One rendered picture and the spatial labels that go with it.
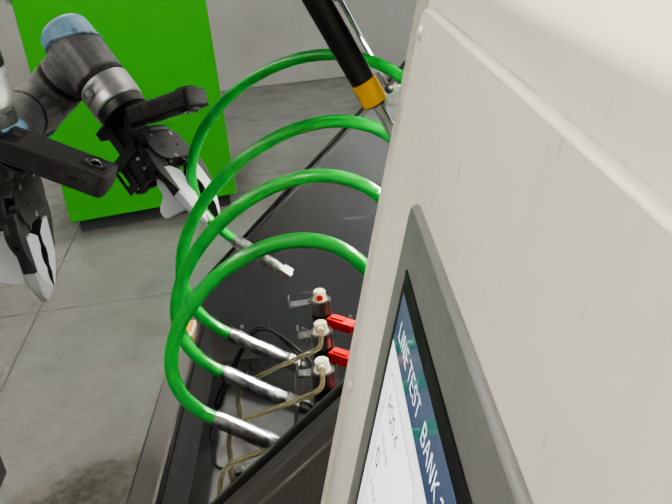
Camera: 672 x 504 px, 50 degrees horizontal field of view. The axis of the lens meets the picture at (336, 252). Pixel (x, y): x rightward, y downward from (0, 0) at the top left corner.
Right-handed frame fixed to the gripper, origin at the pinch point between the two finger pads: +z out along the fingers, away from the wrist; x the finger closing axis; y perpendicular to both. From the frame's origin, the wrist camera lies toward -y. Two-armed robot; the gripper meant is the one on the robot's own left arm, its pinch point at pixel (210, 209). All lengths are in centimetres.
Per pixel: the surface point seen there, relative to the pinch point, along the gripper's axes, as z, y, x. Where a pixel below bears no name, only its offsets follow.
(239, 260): 14.7, -18.7, 26.8
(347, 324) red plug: 24.0, -6.4, -0.3
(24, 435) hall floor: -19, 177, -75
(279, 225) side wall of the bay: 2.3, 8.3, -24.7
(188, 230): 5.5, -7.6, 16.2
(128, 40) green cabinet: -174, 138, -220
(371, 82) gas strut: 13, -41, 31
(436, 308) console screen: 28, -44, 52
